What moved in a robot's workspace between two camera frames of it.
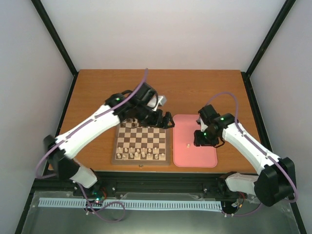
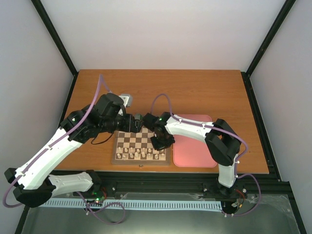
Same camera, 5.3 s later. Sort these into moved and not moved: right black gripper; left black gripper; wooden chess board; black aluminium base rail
Moved: left black gripper; right black gripper
Not moved: black aluminium base rail; wooden chess board
